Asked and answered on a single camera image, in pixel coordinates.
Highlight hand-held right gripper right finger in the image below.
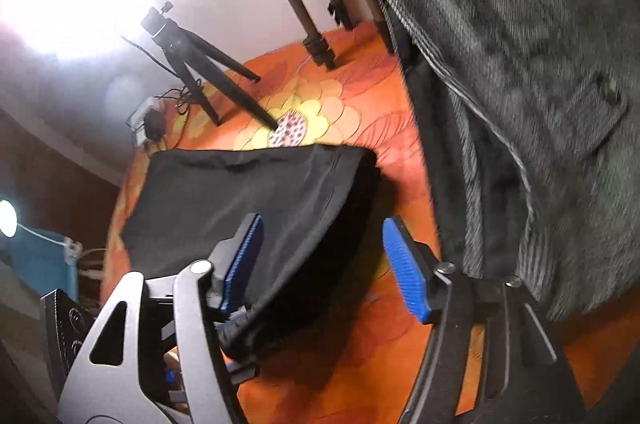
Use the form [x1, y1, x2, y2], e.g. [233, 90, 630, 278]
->
[382, 216, 592, 424]

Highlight white cable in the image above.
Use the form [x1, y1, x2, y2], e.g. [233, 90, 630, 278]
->
[19, 226, 109, 281]

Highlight teal box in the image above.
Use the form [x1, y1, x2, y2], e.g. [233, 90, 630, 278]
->
[0, 226, 81, 301]

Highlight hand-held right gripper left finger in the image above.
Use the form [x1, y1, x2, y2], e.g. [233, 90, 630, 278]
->
[57, 213, 265, 424]

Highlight black cable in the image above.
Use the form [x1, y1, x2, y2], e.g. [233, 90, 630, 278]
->
[121, 34, 202, 117]

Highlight small black tripod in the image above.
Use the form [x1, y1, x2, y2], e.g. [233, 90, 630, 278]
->
[140, 1, 280, 131]

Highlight black power adapter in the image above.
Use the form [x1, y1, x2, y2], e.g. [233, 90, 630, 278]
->
[144, 110, 167, 145]

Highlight orange floral bedsheet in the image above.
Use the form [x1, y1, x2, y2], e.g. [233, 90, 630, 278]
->
[100, 21, 640, 424]

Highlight round white lamp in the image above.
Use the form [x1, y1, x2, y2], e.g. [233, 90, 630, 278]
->
[0, 199, 20, 237]

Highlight white power strip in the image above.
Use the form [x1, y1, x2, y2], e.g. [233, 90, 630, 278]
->
[126, 98, 160, 145]

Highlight grey pants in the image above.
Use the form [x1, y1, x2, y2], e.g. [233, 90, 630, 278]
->
[369, 0, 640, 324]

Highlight black pants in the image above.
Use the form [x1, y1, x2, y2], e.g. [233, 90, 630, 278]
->
[120, 144, 379, 362]

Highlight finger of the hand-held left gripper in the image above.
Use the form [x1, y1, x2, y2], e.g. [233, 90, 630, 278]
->
[216, 304, 262, 361]

